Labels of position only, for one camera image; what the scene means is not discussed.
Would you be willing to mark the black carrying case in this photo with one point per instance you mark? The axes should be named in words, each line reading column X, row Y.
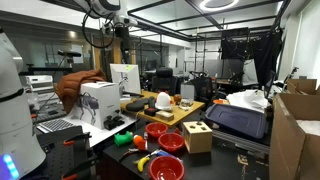
column 136, row 105

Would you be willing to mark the white backed monitor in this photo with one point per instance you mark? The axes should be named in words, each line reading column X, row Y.
column 126, row 78

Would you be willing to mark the blue white marker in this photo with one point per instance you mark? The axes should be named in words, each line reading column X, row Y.
column 163, row 153

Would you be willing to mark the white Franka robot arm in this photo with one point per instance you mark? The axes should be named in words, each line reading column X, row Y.
column 13, row 116

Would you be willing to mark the wooden desk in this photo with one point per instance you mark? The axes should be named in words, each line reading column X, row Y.
column 181, row 113

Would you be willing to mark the white robot dog box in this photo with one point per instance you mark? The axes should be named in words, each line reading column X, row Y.
column 100, row 103

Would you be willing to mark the silver keyboard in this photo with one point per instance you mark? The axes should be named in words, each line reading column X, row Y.
column 55, row 125

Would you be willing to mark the black office chair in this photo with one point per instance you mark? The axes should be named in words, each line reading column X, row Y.
column 165, row 81

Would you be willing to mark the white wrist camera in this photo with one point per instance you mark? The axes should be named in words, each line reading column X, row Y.
column 131, row 21

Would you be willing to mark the flat cardboard box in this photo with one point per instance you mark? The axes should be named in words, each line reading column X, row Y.
column 165, row 115

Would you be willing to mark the wooden shape sorter box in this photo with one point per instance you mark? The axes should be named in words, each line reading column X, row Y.
column 197, row 138

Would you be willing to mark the white table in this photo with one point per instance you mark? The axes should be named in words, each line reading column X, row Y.
column 100, row 133

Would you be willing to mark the orange ball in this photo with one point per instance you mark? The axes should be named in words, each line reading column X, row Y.
column 136, row 140

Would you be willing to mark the yellow banana toy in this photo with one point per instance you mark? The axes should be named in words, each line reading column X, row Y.
column 142, row 164

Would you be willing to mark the white printer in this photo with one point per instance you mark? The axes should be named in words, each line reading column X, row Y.
column 40, row 83

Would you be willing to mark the black box red label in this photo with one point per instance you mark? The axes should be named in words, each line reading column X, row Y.
column 151, row 111

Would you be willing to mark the large cardboard box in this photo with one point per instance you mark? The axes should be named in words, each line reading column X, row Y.
column 286, row 140

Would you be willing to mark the brown puffer jacket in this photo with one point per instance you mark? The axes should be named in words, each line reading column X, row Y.
column 71, row 85

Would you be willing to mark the black mug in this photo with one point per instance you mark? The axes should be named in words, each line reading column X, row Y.
column 152, row 101

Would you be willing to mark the white plush chicken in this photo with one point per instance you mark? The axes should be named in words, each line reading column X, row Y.
column 163, row 101

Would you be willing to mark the red plastic bowl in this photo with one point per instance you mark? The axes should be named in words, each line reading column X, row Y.
column 156, row 130
column 171, row 142
column 166, row 168

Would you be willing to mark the orange bowl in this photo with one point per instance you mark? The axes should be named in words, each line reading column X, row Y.
column 220, row 101

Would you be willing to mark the green plastic toy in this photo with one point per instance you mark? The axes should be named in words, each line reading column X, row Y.
column 122, row 139

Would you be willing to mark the black hanging curtain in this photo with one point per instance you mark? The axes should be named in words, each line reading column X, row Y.
column 263, row 53

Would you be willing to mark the black game controller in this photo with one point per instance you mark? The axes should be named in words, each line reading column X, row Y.
column 113, row 122

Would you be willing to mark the black perforated board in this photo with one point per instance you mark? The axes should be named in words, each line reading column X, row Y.
column 56, row 153

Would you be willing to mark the brown ball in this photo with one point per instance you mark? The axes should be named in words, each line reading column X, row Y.
column 177, row 98

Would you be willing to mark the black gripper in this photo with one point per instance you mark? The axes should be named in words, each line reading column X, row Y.
column 122, row 32

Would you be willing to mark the white paper pile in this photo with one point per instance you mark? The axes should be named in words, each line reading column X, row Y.
column 248, row 98

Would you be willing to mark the black camera on tripod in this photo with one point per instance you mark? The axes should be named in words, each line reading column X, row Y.
column 68, row 53

